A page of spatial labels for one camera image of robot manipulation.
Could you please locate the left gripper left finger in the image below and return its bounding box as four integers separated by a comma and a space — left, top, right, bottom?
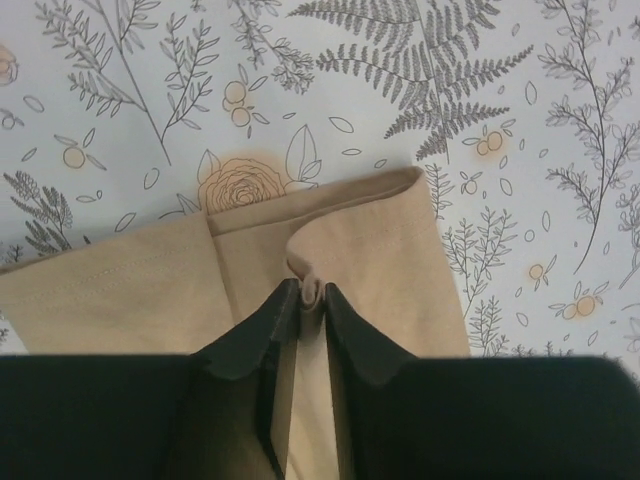
1, 279, 299, 479

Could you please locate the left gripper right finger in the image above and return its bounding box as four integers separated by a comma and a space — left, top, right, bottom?
325, 284, 639, 479

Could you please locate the beige t shirt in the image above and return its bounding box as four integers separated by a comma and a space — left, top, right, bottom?
1, 167, 470, 479

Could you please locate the floral patterned table mat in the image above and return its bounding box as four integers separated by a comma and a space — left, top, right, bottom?
1, 1, 639, 369

